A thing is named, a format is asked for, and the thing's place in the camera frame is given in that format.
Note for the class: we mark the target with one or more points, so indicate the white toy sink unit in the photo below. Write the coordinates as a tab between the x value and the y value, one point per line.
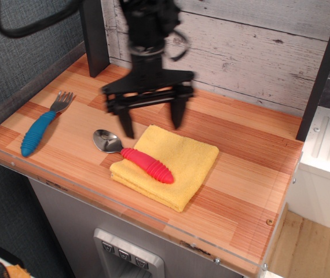
309	192

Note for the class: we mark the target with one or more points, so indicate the dark shelf post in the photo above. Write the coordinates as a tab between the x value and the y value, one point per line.
315	95
93	27

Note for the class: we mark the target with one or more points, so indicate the blue handled metal fork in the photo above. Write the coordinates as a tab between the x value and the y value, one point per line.
35	133

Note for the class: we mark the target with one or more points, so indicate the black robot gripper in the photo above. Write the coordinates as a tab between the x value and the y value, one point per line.
148	83

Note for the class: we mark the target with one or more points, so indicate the yellow folded dish towel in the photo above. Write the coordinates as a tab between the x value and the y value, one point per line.
188	160

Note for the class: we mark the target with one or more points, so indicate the silver dispenser button panel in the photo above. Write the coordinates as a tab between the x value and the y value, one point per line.
120	258

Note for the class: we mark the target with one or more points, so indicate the dark left shelf post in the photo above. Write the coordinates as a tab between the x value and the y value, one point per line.
93	27

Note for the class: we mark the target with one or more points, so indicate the dark right shelf post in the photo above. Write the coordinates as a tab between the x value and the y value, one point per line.
315	95

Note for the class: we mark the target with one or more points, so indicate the orange object bottom left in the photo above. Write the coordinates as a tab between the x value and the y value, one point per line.
16	271

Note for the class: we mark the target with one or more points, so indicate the red handled metal spoon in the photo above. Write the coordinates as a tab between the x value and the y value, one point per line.
110	143

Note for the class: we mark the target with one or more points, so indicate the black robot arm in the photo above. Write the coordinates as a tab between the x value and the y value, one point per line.
149	23

